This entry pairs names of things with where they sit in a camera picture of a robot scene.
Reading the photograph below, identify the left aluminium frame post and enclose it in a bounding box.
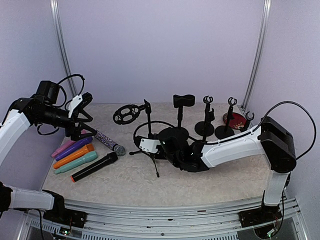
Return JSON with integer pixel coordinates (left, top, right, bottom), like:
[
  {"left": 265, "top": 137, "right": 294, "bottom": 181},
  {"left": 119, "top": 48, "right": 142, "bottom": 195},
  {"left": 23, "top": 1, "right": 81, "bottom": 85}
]
[{"left": 49, "top": 0, "right": 84, "bottom": 110}]

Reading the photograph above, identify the pink microphone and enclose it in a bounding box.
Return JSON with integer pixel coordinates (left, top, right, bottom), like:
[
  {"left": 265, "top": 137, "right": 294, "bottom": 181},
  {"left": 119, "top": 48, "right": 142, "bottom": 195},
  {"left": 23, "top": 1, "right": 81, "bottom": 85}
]
[{"left": 51, "top": 140, "right": 77, "bottom": 158}]

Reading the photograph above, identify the black microphone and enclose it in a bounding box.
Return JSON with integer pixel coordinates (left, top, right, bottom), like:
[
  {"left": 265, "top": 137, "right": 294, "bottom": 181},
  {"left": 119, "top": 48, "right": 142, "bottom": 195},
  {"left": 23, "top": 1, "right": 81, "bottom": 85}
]
[{"left": 70, "top": 152, "right": 118, "bottom": 183}]

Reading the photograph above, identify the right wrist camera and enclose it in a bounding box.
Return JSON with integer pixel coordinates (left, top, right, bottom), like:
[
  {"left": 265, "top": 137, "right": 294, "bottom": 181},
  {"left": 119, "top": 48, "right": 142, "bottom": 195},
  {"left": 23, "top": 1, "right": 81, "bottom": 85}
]
[{"left": 138, "top": 138, "right": 161, "bottom": 154}]

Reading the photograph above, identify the red floral plate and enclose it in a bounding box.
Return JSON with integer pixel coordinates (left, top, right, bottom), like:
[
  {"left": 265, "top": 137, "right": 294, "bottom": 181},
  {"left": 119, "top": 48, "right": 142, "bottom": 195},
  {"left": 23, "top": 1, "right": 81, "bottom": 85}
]
[{"left": 228, "top": 112, "right": 247, "bottom": 130}]

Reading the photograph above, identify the black tripod mic stand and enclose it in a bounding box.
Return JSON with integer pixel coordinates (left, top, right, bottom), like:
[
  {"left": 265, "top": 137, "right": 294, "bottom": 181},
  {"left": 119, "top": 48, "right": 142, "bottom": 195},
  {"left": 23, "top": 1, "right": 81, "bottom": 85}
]
[{"left": 112, "top": 99, "right": 160, "bottom": 178}]

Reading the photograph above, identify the tall round stand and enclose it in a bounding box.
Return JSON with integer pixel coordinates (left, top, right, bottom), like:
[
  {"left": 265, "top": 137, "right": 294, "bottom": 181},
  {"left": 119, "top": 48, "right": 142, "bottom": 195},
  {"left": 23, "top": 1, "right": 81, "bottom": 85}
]
[{"left": 173, "top": 94, "right": 196, "bottom": 136}]

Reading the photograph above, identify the right aluminium frame post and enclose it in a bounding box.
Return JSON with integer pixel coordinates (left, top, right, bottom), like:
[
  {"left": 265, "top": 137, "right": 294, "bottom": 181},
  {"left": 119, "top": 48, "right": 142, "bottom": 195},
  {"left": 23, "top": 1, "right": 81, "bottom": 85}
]
[{"left": 241, "top": 0, "right": 272, "bottom": 110}]

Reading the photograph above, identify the glitter silver microphone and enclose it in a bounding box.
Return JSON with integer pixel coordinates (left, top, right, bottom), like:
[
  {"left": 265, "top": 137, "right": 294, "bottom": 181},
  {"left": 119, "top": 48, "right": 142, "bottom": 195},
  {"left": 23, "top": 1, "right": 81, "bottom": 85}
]
[{"left": 94, "top": 130, "right": 126, "bottom": 157}]

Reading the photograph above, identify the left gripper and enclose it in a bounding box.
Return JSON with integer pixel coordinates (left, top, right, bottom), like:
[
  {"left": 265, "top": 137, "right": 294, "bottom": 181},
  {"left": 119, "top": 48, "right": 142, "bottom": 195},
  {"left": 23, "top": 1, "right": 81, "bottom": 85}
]
[{"left": 36, "top": 105, "right": 97, "bottom": 141}]

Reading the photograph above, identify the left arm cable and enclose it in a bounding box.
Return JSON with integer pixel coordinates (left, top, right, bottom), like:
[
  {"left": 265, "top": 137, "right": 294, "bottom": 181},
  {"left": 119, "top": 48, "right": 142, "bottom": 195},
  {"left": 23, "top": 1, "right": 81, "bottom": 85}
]
[{"left": 36, "top": 73, "right": 86, "bottom": 136}]

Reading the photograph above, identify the purple microphone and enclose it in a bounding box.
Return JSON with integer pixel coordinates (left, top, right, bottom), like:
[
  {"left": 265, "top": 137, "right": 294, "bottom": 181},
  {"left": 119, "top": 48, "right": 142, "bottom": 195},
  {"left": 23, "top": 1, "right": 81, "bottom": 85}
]
[{"left": 54, "top": 136, "right": 93, "bottom": 161}]

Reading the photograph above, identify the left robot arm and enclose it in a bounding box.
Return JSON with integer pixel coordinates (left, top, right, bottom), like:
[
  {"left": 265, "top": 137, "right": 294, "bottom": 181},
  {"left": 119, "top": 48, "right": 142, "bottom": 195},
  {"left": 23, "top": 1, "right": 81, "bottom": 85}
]
[{"left": 0, "top": 80, "right": 97, "bottom": 228}]

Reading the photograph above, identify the aluminium frame post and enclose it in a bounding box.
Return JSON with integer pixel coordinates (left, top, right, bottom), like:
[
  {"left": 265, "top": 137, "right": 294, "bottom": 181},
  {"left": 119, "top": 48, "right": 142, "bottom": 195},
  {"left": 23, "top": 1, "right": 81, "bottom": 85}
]
[
  {"left": 241, "top": 0, "right": 272, "bottom": 110},
  {"left": 49, "top": 0, "right": 84, "bottom": 110}
]

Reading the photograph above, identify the front aluminium rail base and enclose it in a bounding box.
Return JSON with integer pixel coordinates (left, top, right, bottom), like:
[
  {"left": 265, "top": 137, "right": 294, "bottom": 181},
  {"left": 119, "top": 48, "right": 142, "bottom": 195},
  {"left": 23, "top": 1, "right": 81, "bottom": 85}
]
[{"left": 14, "top": 197, "right": 311, "bottom": 240}]

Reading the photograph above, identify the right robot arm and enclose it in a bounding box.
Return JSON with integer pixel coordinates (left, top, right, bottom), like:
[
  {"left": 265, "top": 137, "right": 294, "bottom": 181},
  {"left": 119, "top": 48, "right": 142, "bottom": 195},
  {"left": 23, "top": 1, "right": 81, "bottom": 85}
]
[{"left": 155, "top": 116, "right": 297, "bottom": 227}]

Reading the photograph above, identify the orange microphone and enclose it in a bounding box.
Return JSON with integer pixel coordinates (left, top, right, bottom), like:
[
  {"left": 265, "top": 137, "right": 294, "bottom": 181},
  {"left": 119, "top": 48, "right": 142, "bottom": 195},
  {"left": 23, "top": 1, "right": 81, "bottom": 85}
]
[{"left": 53, "top": 143, "right": 95, "bottom": 169}]

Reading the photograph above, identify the teal microphone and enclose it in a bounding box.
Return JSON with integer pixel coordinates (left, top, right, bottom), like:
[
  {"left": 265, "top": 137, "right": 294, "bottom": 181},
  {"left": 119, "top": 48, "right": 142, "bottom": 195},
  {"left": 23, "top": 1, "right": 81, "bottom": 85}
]
[{"left": 54, "top": 151, "right": 98, "bottom": 175}]

